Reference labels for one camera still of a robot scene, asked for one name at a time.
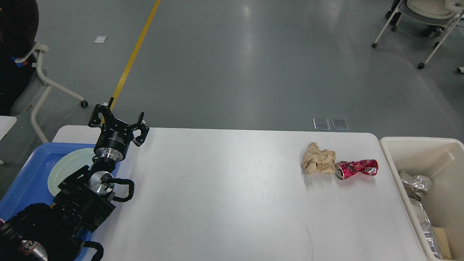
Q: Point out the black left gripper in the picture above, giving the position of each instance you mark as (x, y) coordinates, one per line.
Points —
(112, 143)

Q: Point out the green plate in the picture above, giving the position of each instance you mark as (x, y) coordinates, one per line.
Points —
(68, 165)

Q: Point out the aluminium foil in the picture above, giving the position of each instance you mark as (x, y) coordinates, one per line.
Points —
(416, 186)

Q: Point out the clear plastic bottle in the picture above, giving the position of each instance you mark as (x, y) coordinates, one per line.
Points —
(426, 227)

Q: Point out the brown paper bag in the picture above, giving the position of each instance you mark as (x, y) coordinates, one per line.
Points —
(442, 248)

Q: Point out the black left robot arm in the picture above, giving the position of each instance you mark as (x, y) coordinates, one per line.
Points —
(42, 232)

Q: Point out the white paper on floor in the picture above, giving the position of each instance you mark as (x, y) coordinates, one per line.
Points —
(100, 39)

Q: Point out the blue plastic tray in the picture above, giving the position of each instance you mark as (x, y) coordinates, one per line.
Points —
(30, 186)

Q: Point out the white office chair left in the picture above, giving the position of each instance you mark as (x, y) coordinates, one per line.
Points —
(46, 86)

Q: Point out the white office chair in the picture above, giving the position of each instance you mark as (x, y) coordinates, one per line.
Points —
(46, 86)
(446, 13)

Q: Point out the person in dark clothes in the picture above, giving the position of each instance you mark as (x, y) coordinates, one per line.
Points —
(19, 21)

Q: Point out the floor socket plate left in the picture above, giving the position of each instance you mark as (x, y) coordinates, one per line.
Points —
(321, 124)

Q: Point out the floor socket plate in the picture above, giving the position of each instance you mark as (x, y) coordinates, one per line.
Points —
(321, 124)
(340, 124)

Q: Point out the crumpled brown paper ball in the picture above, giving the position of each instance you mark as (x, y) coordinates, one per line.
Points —
(315, 160)

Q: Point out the floor socket plate right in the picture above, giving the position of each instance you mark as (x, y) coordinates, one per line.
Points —
(340, 124)

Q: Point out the crushed red soda can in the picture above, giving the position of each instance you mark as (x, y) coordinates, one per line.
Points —
(346, 169)

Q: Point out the beige plastic bin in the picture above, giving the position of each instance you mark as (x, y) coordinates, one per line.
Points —
(442, 160)

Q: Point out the person's feet under chair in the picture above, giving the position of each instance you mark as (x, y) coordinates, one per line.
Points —
(430, 31)

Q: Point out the white office chair right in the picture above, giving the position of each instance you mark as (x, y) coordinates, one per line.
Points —
(446, 13)

